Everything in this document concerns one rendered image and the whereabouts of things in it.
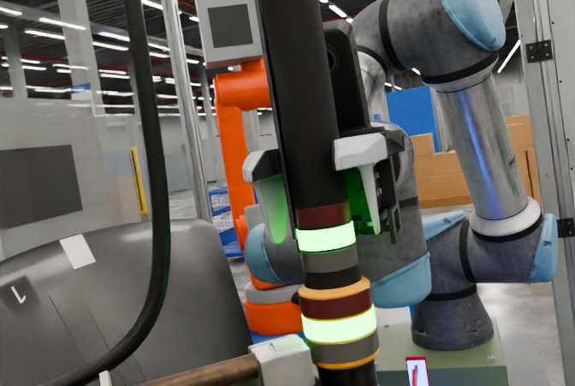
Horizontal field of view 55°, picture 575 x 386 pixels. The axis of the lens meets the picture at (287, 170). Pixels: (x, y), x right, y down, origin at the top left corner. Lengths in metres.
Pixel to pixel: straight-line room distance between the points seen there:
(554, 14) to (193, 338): 1.91
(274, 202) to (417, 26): 0.52
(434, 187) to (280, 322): 5.79
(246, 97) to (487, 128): 3.53
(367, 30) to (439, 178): 8.75
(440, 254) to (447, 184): 8.55
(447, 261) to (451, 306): 0.09
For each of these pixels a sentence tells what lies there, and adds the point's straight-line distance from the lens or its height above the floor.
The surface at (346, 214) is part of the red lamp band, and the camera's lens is 0.32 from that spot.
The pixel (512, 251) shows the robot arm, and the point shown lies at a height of 1.24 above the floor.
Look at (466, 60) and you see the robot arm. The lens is 0.82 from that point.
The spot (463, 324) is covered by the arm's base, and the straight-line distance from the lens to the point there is 1.06.
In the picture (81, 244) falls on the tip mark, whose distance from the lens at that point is 0.45.
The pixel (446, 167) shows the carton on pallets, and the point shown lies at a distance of 9.55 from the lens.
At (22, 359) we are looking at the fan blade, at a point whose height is 1.36.
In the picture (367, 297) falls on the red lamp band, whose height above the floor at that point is 1.38.
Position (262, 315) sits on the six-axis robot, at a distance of 4.31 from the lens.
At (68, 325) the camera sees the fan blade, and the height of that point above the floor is 1.38.
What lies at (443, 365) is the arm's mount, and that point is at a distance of 1.01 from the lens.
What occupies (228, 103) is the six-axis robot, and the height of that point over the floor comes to 1.83.
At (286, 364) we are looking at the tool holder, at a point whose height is 1.35.
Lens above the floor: 1.48
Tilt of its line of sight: 3 degrees down
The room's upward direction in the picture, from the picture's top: 9 degrees counter-clockwise
